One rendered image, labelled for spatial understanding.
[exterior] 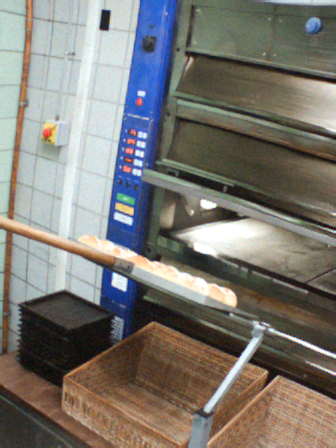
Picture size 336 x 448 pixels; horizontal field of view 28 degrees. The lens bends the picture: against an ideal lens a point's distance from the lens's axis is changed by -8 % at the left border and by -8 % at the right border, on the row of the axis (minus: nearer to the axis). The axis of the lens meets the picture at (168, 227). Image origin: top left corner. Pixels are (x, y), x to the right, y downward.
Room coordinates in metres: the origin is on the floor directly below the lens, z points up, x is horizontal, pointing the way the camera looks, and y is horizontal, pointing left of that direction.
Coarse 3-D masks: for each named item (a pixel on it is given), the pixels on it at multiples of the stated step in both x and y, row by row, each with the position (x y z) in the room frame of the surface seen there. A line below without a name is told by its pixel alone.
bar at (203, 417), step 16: (160, 288) 2.04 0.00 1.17; (192, 304) 1.96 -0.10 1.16; (240, 320) 1.86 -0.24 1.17; (256, 336) 1.81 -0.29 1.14; (272, 336) 1.78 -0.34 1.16; (288, 336) 1.76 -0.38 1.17; (320, 352) 1.69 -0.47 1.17; (240, 368) 1.75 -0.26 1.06; (224, 384) 1.71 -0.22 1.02; (208, 416) 1.63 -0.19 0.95; (192, 432) 1.64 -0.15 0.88; (208, 432) 1.65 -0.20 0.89
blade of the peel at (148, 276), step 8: (72, 240) 2.10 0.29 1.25; (96, 248) 2.04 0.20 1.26; (136, 272) 1.93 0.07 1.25; (144, 272) 1.92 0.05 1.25; (152, 280) 1.89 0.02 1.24; (160, 280) 1.88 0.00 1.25; (168, 280) 1.87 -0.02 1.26; (168, 288) 1.86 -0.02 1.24; (176, 288) 1.84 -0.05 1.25; (184, 288) 1.83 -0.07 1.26; (184, 296) 1.82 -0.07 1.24; (192, 296) 1.81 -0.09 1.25; (200, 296) 1.79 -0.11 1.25; (208, 296) 1.79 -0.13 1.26; (208, 304) 1.80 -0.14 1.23; (216, 304) 1.83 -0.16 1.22; (224, 304) 1.87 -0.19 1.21; (240, 312) 1.95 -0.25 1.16
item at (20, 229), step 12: (0, 216) 1.54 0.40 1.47; (0, 228) 1.54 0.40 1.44; (12, 228) 1.56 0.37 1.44; (24, 228) 1.59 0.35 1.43; (36, 240) 1.63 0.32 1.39; (48, 240) 1.66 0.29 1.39; (60, 240) 1.70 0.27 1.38; (72, 252) 1.74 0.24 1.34; (84, 252) 1.77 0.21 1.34; (96, 252) 1.82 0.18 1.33; (108, 264) 1.86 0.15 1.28
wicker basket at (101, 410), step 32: (128, 352) 2.38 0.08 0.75; (160, 352) 2.41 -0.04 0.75; (192, 352) 2.34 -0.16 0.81; (224, 352) 2.27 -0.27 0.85; (64, 384) 2.11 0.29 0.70; (96, 384) 2.25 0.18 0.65; (128, 384) 2.39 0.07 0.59; (160, 384) 2.35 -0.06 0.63; (192, 384) 2.28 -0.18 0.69; (256, 384) 2.09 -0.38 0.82; (96, 416) 2.11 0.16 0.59; (128, 416) 1.92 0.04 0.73; (160, 416) 2.17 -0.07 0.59; (192, 416) 2.20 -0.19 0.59; (224, 416) 1.96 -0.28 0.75
